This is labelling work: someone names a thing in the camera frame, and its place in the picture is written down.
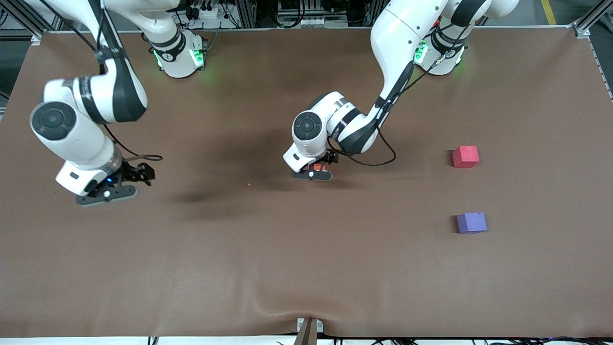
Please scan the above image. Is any brown table mat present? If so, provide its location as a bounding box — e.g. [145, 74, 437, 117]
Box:
[0, 28, 613, 338]

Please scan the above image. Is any red foam block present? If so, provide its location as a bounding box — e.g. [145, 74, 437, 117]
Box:
[452, 146, 479, 169]

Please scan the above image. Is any white terminal strip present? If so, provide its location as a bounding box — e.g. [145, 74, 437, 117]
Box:
[277, 17, 348, 28]

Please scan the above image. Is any purple foam block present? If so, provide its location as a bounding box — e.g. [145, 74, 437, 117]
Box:
[456, 212, 488, 234]

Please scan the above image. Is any brown wooden bar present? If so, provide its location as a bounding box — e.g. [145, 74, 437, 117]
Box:
[293, 318, 318, 345]

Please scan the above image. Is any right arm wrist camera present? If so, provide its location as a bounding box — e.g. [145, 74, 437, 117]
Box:
[77, 184, 138, 207]

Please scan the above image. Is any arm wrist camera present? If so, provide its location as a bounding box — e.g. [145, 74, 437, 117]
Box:
[291, 169, 333, 182]
[77, 184, 138, 207]

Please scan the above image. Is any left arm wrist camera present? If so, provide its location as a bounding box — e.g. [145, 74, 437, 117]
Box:
[291, 169, 333, 182]

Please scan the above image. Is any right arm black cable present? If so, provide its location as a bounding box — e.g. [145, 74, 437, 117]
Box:
[38, 0, 163, 162]

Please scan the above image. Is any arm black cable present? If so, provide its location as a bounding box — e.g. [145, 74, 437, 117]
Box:
[328, 22, 467, 167]
[38, 0, 163, 162]

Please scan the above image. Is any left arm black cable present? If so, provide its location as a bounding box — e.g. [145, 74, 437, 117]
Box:
[328, 22, 467, 167]

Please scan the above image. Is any metal bracket with screws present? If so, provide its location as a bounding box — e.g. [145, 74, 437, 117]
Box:
[296, 317, 324, 334]

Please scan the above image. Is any aluminium frame profile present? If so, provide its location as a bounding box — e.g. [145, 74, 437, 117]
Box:
[0, 0, 46, 40]
[572, 0, 613, 39]

